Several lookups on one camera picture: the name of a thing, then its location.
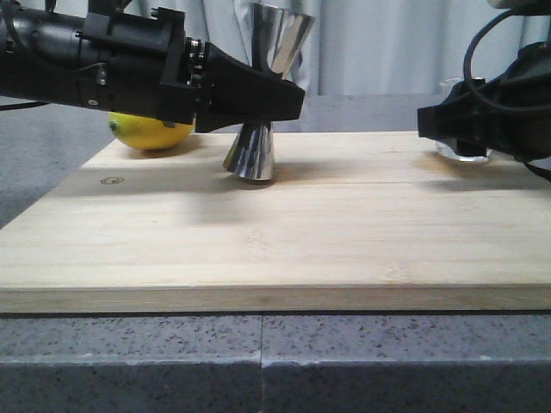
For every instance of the grey curtain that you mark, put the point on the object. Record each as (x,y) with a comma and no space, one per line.
(363,48)

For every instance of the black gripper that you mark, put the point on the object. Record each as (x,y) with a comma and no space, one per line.
(525,84)
(150,67)

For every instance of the yellow lemon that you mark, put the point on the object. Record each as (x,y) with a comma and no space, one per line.
(143,133)

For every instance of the steel double jigger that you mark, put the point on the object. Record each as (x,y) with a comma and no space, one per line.
(277,37)

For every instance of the light wooden cutting board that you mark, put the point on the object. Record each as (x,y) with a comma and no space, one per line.
(353,221)

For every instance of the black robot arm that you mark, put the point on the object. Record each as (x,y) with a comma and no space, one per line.
(39,53)

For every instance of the clear glass beaker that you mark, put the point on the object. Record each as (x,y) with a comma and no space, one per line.
(454,149)

